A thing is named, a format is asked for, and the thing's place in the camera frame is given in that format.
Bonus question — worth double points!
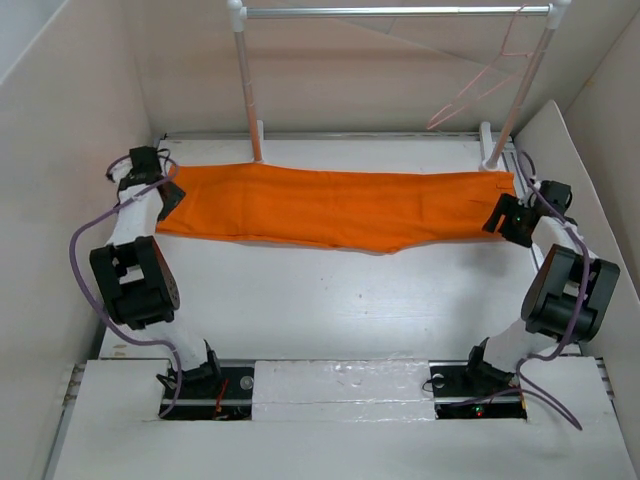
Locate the orange trousers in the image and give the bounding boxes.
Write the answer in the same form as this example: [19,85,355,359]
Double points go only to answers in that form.
[156,163,515,254]

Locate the pink wire hanger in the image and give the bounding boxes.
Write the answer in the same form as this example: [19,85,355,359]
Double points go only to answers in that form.
[426,4,533,131]

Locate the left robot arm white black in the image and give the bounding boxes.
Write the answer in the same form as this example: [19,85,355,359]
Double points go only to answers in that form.
[89,146,223,397]

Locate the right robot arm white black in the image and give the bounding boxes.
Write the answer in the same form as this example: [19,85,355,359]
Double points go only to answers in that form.
[462,180,620,394]

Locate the white metal clothes rack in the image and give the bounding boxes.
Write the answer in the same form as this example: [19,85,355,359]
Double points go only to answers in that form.
[223,1,570,171]

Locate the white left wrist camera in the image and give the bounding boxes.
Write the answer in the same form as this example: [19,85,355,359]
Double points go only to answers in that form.
[106,159,133,192]

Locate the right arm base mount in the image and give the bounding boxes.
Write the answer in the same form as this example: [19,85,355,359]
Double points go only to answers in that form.
[422,361,527,420]

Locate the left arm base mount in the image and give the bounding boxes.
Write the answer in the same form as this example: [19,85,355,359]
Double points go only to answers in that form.
[163,364,255,421]

